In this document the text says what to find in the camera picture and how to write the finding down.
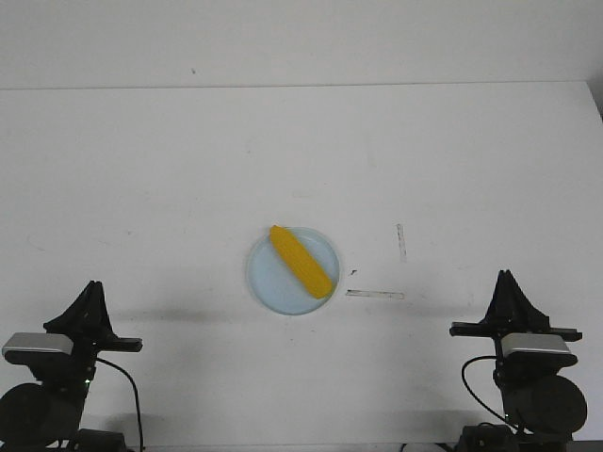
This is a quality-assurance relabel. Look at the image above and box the vertical tape strip on table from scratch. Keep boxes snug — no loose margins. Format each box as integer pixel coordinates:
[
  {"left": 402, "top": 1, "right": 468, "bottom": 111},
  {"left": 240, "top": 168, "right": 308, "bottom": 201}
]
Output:
[{"left": 396, "top": 223, "right": 407, "bottom": 262}]

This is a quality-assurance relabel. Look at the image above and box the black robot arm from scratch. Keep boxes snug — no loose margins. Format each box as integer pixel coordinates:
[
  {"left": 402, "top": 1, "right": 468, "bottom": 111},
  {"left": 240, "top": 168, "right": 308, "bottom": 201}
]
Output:
[
  {"left": 449, "top": 270, "right": 588, "bottom": 451},
  {"left": 1, "top": 281, "right": 142, "bottom": 451}
]

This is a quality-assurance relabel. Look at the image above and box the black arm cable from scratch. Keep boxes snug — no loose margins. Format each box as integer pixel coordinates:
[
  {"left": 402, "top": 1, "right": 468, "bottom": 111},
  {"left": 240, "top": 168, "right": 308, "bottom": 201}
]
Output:
[
  {"left": 95, "top": 357, "right": 145, "bottom": 448},
  {"left": 461, "top": 355, "right": 510, "bottom": 425}
]

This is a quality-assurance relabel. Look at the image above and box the yellow corn cob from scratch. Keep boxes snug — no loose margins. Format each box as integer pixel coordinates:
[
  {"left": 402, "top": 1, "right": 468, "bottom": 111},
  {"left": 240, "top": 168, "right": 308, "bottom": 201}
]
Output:
[{"left": 269, "top": 225, "right": 334, "bottom": 299}]

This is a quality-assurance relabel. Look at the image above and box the horizontal tape strip on table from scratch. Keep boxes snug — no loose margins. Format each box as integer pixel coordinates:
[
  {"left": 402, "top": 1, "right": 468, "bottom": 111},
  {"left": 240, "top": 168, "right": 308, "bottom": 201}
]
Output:
[{"left": 346, "top": 289, "right": 405, "bottom": 300}]

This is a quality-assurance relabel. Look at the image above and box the light blue round plate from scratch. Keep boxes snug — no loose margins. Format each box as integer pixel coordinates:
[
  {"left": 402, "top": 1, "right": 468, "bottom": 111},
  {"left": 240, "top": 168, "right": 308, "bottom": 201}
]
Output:
[{"left": 246, "top": 227, "right": 341, "bottom": 315}]

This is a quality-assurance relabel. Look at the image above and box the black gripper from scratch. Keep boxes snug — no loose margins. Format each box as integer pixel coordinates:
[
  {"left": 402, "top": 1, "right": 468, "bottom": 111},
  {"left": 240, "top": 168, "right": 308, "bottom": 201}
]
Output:
[
  {"left": 41, "top": 281, "right": 143, "bottom": 391},
  {"left": 449, "top": 270, "right": 582, "bottom": 342}
]

